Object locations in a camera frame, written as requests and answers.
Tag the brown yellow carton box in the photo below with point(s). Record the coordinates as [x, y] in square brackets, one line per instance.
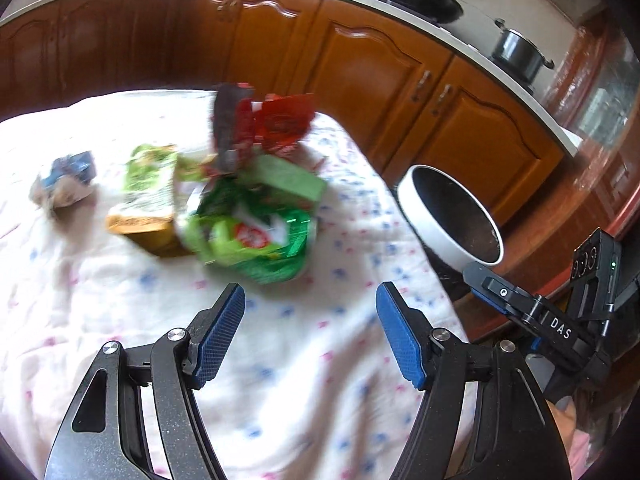
[150, 237]

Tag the green carton box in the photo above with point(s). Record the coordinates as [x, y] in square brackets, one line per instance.
[290, 180]

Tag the person's right hand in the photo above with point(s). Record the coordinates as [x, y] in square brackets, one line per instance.
[565, 425]

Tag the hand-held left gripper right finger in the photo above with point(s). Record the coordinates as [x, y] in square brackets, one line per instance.
[400, 330]

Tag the light stone kitchen countertop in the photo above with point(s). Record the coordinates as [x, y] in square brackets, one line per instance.
[350, 2]

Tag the green plastic packet white label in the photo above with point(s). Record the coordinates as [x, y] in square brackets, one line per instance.
[250, 240]

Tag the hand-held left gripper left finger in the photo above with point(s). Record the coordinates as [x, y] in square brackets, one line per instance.
[220, 335]

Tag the wooden glass-door cabinet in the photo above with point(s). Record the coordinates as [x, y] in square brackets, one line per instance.
[600, 110]

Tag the steel pot with lid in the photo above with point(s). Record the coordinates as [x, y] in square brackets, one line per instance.
[520, 52]

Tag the black gas stove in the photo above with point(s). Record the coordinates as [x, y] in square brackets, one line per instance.
[475, 35]

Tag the dark grey red wrapper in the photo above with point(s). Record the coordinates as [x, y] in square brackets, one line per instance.
[227, 125]

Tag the wooden kitchen base cabinet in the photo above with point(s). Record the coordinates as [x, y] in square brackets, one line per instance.
[370, 70]

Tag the red snack packet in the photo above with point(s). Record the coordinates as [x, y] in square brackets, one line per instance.
[282, 120]

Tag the white round trash bin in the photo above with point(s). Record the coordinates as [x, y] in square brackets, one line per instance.
[425, 220]

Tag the white floral tablecloth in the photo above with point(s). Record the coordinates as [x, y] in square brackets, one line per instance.
[310, 360]

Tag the light green snack bag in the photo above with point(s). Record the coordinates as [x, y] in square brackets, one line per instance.
[150, 180]

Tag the blue white wrapper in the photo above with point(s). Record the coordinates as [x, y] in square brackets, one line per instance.
[65, 180]

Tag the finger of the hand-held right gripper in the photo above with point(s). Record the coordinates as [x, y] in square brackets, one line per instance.
[500, 295]

